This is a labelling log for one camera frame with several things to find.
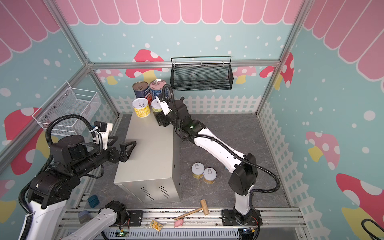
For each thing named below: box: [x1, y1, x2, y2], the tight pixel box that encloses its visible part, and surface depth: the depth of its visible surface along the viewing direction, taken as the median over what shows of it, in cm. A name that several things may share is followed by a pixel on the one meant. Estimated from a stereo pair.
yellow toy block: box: [149, 219, 163, 232], surface depth 73 cm
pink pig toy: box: [174, 218, 184, 228], surface depth 73 cm
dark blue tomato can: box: [132, 81, 153, 106], surface depth 72 cm
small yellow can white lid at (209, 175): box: [203, 167, 217, 185], surface depth 85 cm
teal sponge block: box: [87, 194, 100, 208], surface depth 79 cm
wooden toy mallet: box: [174, 199, 210, 221], surface depth 78 cm
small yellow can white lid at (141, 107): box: [131, 98, 151, 118], surface depth 71 cm
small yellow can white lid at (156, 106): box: [151, 98, 163, 113], surface depth 70 cm
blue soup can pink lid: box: [149, 79, 167, 100], surface depth 72 cm
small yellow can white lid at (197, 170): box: [191, 162, 205, 179], surface depth 87 cm
